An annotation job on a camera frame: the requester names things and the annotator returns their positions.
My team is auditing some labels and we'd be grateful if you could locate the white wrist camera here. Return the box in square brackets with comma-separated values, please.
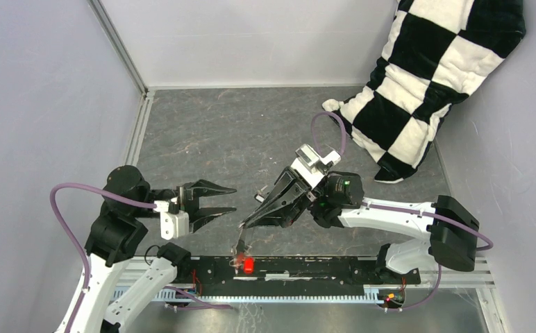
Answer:
[153, 198, 190, 240]
[291, 144, 341, 189]

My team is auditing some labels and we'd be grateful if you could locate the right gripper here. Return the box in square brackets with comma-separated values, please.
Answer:
[242, 166, 328, 229]

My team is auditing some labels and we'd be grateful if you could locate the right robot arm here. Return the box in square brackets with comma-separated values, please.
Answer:
[235, 166, 480, 283]

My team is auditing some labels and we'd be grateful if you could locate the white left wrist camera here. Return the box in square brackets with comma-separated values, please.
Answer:
[153, 198, 190, 240]

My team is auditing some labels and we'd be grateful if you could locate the aluminium frame rail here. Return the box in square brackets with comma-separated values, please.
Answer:
[78, 255, 496, 289]

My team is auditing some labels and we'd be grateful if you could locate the purple cable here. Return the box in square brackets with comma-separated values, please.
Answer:
[49, 182, 235, 333]
[310, 111, 494, 314]

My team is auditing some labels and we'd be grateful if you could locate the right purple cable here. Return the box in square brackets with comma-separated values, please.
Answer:
[310, 111, 494, 314]

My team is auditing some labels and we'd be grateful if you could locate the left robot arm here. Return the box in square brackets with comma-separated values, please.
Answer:
[58, 165, 233, 332]

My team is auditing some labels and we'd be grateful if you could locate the white slotted cable duct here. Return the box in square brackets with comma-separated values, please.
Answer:
[157, 285, 381, 305]

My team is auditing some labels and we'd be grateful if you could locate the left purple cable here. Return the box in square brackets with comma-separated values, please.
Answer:
[49, 182, 235, 333]

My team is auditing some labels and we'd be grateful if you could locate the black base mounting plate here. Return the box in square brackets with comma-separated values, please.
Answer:
[173, 256, 421, 297]

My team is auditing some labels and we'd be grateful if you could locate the large metal keyring plate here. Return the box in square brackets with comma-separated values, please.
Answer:
[230, 227, 249, 275]

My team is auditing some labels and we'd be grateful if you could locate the black and white checkered blanket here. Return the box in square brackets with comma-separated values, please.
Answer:
[322, 0, 526, 184]

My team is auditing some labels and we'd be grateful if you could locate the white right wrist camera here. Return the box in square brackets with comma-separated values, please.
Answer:
[291, 144, 341, 189]

